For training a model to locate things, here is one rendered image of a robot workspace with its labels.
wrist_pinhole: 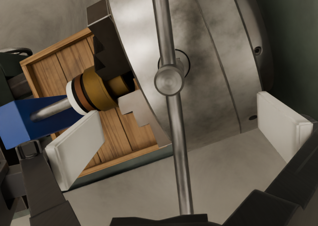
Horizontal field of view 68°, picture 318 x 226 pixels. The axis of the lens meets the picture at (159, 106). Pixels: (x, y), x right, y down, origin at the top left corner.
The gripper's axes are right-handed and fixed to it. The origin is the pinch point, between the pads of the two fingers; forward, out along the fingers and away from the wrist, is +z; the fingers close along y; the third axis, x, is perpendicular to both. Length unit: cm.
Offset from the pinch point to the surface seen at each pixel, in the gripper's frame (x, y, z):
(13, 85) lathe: 0, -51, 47
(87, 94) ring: -0.5, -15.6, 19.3
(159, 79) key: 3.7, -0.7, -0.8
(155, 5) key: 8.7, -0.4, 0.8
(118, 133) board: -16.4, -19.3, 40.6
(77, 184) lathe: -51, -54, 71
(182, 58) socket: 4.1, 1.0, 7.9
